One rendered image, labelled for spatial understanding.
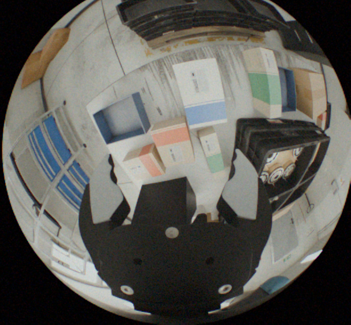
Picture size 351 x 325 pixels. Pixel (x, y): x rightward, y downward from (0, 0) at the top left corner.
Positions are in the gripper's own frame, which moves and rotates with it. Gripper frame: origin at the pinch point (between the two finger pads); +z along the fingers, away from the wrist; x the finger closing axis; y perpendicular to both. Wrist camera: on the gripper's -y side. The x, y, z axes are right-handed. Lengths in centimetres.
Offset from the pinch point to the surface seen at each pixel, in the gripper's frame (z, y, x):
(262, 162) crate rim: 6.9, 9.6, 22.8
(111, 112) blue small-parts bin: 33.7, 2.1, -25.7
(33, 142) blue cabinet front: 35, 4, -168
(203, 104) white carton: 21.8, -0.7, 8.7
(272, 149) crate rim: 6.6, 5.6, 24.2
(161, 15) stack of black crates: 49, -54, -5
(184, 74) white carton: 21.9, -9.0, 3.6
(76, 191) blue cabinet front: 51, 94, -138
